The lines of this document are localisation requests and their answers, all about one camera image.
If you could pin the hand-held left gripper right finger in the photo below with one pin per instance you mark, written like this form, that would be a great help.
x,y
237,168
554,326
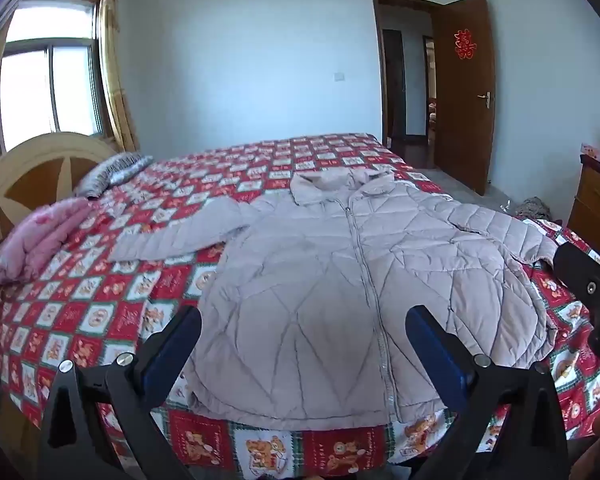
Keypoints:
x,y
430,350

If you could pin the wooden cabinet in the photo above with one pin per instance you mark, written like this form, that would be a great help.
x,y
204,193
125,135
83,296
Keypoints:
x,y
595,205

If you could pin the beige quilted puffer jacket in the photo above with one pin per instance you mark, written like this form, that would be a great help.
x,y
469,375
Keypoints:
x,y
305,285

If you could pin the window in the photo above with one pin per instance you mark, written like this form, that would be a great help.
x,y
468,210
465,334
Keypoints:
x,y
45,90

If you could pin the red checkered bear bed sheet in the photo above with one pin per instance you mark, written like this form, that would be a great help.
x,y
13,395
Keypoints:
x,y
80,310

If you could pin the yellow curtain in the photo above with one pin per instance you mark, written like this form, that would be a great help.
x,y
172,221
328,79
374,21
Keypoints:
x,y
117,85

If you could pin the pink box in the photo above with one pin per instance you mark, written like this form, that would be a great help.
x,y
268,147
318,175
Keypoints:
x,y
596,154

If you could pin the dark patterned cloth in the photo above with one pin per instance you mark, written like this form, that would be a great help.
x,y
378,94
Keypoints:
x,y
535,209

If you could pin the pink folded blanket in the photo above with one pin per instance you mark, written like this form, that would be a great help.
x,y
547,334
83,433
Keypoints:
x,y
35,240

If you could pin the cream wooden bed headboard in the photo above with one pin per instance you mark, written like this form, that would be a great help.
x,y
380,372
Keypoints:
x,y
45,160

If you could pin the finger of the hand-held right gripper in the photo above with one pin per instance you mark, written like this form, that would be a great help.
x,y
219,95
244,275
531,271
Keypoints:
x,y
587,282

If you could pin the brown wooden door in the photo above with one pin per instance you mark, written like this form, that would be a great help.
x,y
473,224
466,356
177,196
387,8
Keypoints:
x,y
462,125

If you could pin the brown wooden door frame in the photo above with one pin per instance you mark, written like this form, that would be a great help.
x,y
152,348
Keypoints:
x,y
377,60

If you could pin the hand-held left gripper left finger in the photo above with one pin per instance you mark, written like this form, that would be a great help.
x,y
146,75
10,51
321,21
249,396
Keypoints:
x,y
172,355

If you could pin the red paper door decoration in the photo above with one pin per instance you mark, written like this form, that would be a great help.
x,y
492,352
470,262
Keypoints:
x,y
465,44

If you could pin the grey striped pillow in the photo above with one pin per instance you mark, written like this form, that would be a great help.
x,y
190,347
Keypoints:
x,y
112,172

